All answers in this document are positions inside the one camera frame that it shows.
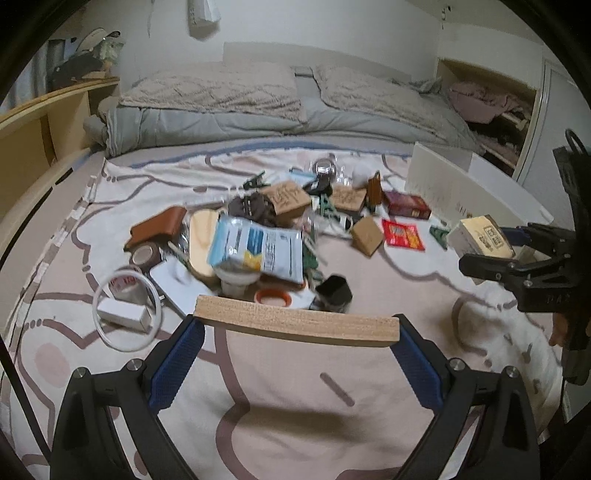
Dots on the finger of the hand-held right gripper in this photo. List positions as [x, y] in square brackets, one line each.
[489, 267]
[518, 236]

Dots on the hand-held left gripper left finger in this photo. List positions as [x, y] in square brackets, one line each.
[178, 364]

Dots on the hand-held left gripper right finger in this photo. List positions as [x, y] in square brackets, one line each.
[418, 364]

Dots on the yellow white small box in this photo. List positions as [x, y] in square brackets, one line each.
[480, 235]

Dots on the white shoe box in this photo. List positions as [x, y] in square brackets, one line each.
[434, 180]

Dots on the wooden board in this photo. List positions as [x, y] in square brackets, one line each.
[295, 321]

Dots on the person's right hand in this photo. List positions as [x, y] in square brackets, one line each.
[561, 330]

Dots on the white shoe box lid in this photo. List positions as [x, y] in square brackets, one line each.
[498, 184]

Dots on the green plastic clip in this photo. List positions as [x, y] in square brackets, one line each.
[255, 181]
[438, 235]

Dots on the white oblong box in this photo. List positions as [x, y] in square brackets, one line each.
[122, 314]

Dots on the white flat card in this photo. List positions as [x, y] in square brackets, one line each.
[178, 288]

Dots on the red white small container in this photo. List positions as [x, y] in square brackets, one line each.
[125, 288]

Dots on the red snack packet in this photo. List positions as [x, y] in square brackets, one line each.
[402, 234]

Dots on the dark red box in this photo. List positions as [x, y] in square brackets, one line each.
[407, 205]

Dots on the black square cup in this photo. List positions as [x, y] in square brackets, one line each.
[333, 291]

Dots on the brown tape roll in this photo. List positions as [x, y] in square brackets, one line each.
[144, 257]

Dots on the pink white printed blanket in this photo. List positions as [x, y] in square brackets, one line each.
[286, 397]

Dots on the orange tape roll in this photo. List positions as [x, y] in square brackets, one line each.
[273, 297]

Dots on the oval wooden box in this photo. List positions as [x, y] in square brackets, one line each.
[202, 244]

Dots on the brown leather case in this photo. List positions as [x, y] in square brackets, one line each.
[375, 189]

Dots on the brown leather pouch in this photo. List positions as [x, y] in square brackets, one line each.
[157, 226]

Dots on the pink clothes pile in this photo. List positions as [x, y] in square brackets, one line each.
[480, 99]

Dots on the blue white mask packet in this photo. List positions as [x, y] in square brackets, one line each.
[258, 247]

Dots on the stamped wooden box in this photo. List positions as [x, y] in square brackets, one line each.
[347, 199]
[288, 198]

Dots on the white cup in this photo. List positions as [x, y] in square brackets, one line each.
[360, 176]

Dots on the wooden closet niche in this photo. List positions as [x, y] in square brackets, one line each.
[485, 69]

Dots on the beige fuzzy pillow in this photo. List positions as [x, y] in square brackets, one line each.
[212, 90]
[383, 97]

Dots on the shiny metal ball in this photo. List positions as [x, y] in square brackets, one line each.
[323, 167]

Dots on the beige bed mattress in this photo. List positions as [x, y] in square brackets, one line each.
[51, 217]

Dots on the light blue packet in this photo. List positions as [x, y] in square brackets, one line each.
[300, 176]

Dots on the grey duvet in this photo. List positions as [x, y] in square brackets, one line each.
[194, 124]

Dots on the white headboard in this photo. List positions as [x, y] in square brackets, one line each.
[323, 55]

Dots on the wooden side shelf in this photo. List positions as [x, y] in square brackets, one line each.
[60, 106]

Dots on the black bag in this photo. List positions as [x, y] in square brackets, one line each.
[76, 74]

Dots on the green plush toy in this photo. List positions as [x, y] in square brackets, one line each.
[111, 53]

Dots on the grey curtain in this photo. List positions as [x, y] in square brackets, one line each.
[27, 78]

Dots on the white hat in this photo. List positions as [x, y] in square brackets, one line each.
[94, 39]

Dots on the white hanging wall pouch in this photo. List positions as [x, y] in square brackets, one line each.
[203, 18]

